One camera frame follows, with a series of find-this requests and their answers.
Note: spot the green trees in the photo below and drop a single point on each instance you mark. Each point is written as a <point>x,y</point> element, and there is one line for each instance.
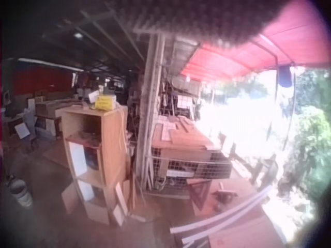
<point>309,126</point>

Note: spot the stack of wooden boards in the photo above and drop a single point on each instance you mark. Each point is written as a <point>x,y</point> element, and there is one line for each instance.
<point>181,137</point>

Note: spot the wooden triangle frame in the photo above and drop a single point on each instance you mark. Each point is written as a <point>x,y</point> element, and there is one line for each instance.
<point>197,189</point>

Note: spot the wooden shelf cabinet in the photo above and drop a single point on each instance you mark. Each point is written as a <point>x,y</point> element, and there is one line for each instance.
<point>110,144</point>

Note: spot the white plastic strip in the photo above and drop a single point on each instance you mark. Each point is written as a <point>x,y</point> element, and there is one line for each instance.
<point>219,215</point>
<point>222,227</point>

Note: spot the small wooden block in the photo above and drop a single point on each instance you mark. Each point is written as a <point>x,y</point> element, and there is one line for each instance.
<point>224,195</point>

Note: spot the leaning wooden panels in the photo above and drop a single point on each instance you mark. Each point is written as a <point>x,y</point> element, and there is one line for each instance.
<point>124,199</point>

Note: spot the red awning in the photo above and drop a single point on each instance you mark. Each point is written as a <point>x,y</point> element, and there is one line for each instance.
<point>240,58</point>

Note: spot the heap of cartons and boards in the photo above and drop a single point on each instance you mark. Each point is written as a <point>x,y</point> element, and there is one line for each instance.
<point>38,116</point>

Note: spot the blue hanging bag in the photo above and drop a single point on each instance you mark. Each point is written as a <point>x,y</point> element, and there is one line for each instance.
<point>284,75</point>

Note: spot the wooden workbench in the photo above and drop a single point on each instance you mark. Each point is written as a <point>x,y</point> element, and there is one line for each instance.
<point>232,219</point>

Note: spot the yellow box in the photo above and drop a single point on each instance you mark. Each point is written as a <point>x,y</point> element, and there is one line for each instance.
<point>104,102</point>

